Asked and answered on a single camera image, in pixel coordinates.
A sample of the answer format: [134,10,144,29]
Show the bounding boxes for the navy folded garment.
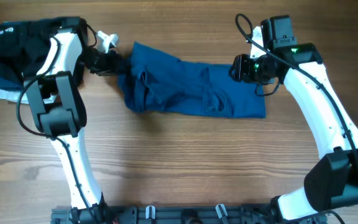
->
[0,77,22,91]

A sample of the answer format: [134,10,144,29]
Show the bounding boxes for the black folded garment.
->
[0,17,88,86]

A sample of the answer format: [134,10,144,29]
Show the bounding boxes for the blue polo shirt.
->
[118,42,266,118]

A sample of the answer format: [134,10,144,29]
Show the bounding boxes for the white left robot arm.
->
[21,17,128,223]

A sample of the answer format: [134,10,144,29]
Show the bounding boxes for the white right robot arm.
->
[229,24,358,223]

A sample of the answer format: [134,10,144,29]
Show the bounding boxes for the white folded garment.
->
[0,89,57,104]

